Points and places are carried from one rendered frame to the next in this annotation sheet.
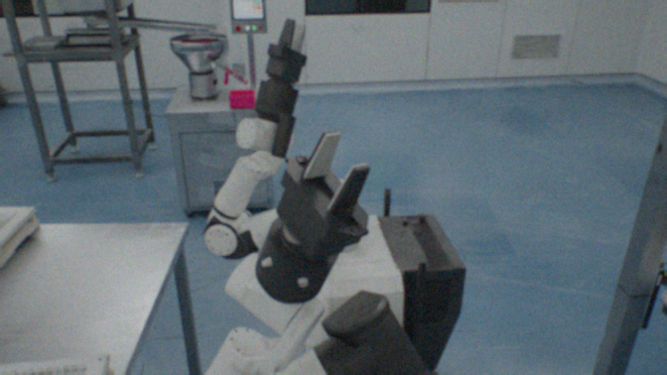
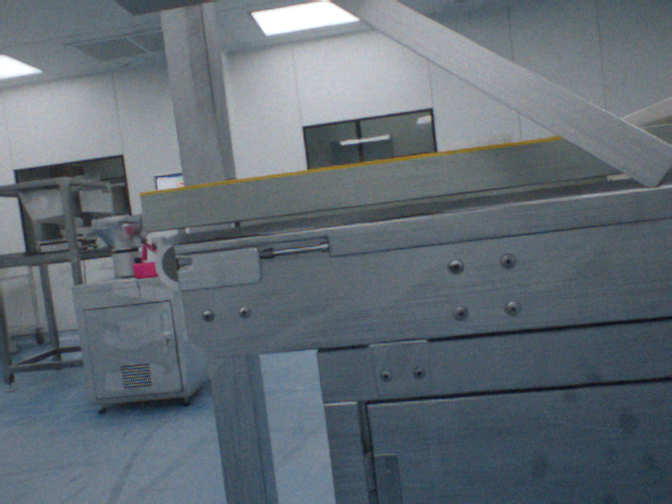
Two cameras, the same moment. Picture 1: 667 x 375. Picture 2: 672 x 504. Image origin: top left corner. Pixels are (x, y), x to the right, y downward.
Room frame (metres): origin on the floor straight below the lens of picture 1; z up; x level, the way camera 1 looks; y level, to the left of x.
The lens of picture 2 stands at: (0.52, -1.16, 0.94)
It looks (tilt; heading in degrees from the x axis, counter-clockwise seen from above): 3 degrees down; 13
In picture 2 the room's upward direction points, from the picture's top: 7 degrees counter-clockwise
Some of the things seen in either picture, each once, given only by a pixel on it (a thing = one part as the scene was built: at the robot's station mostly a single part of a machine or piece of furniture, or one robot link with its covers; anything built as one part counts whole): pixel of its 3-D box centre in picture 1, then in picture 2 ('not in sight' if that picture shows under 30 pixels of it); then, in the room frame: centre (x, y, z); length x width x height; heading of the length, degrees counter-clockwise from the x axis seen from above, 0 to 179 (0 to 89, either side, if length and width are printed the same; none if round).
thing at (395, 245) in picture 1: (371, 299); not in sight; (0.89, -0.08, 1.15); 0.34 x 0.30 x 0.36; 8
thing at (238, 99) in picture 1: (242, 99); (151, 269); (3.29, 0.57, 0.80); 0.16 x 0.12 x 0.09; 96
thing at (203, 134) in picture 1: (226, 150); (152, 336); (3.47, 0.74, 0.38); 0.63 x 0.57 x 0.76; 96
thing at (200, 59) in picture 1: (211, 66); (136, 246); (3.52, 0.79, 0.95); 0.49 x 0.36 x 0.37; 96
